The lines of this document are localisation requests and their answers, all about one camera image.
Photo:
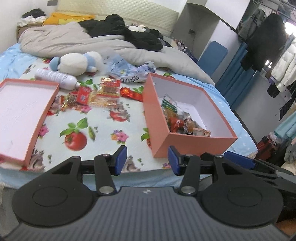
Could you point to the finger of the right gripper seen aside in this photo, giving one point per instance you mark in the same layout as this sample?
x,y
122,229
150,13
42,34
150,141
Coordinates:
x,y
239,160

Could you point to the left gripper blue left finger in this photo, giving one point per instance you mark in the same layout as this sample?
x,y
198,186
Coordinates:
x,y
106,166

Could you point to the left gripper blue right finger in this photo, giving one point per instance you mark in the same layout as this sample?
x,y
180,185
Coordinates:
x,y
189,167

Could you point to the orange snack packet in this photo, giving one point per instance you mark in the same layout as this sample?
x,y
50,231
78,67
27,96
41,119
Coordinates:
x,y
175,124

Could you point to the green label snack packet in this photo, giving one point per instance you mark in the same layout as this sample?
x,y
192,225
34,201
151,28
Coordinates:
x,y
168,103

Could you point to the large golden cake packet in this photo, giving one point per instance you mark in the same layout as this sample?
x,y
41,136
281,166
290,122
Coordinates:
x,y
103,99

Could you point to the small brown jerky packet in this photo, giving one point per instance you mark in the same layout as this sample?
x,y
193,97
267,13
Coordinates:
x,y
77,100

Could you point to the red yellow snack packet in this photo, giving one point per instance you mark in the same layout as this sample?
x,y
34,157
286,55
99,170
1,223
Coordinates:
x,y
109,87

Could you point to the red suitcase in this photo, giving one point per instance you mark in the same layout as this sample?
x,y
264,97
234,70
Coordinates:
x,y
268,150

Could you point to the clear brown snack packet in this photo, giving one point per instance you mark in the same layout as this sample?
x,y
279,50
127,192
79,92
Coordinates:
x,y
191,127

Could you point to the pink cardboard box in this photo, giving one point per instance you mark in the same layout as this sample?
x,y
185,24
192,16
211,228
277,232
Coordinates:
x,y
188,99

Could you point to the blue curtain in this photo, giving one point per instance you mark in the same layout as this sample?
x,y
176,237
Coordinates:
x,y
235,83

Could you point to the small red snack packet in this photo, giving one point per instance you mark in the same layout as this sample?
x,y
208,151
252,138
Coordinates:
x,y
134,93

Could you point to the white spray bottle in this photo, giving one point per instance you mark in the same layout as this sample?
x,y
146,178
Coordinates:
x,y
65,81

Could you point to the white puffer jacket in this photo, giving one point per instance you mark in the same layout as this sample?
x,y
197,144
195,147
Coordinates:
x,y
284,71

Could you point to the crumpled blue white plastic bag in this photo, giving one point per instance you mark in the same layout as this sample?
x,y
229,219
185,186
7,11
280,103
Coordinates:
x,y
119,68

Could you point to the pink box lid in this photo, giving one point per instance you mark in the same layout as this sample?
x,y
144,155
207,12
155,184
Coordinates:
x,y
24,106

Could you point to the white and blue plush toy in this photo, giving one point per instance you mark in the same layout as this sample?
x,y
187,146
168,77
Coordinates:
x,y
76,64

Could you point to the black hanging coat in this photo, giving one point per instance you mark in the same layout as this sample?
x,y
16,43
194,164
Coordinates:
x,y
266,43

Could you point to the grey duvet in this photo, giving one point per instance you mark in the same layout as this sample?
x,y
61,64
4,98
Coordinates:
x,y
57,40

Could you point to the cream quilted headboard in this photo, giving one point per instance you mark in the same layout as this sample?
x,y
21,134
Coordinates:
x,y
147,13

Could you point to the yellow blanket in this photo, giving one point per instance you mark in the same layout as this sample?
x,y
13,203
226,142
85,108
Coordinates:
x,y
62,19

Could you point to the black white clothes pile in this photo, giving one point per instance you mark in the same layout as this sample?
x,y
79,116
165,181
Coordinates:
x,y
34,16

